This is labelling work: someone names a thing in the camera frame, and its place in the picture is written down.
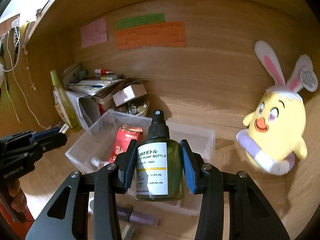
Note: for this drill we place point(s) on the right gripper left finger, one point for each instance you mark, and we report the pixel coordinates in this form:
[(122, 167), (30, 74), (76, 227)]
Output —
[(65, 216)]

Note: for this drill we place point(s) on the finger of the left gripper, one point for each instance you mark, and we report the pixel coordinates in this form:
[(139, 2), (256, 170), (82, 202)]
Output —
[(48, 133), (52, 141)]

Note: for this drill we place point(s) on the black purple spray bottle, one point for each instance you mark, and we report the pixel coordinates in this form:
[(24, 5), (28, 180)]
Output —
[(128, 214)]

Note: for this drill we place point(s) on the red snack packet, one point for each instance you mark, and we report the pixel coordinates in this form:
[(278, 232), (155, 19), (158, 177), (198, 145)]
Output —
[(123, 137)]

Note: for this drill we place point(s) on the dark green pump bottle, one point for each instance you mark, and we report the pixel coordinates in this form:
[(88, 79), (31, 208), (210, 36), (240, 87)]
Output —
[(159, 170)]

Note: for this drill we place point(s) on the yellow green spray bottle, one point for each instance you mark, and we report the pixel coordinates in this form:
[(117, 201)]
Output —
[(63, 104)]

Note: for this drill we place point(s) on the clear plastic storage bin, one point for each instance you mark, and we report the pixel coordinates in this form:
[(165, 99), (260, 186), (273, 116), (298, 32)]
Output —
[(98, 142)]

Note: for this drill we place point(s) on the white paper box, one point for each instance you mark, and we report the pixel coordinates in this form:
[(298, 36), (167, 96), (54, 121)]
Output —
[(85, 107)]

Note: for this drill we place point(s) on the stack of books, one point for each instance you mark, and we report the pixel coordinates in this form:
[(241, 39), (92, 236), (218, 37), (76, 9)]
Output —
[(77, 79)]

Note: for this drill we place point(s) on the white fluffy pompom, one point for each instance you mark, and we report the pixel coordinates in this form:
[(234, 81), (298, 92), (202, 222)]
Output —
[(1, 75)]

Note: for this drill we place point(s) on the red white marker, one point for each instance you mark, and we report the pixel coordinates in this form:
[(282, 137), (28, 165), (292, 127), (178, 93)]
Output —
[(103, 71)]

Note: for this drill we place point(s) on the yellow chick plush toy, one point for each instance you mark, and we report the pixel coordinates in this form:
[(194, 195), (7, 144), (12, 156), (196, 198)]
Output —
[(273, 137)]

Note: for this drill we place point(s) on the bowl of small items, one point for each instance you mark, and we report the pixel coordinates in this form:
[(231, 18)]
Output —
[(135, 107)]

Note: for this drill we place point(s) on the small white cardboard box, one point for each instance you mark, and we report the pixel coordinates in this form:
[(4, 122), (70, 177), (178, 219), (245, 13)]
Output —
[(129, 93)]

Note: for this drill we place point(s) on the pink sticky note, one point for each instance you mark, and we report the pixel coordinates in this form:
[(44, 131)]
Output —
[(94, 33)]

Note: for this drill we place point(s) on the orange sticky note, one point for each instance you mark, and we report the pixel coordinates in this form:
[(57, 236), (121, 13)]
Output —
[(168, 34)]

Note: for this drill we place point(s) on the green sticky note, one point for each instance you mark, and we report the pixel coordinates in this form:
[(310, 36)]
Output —
[(140, 20)]

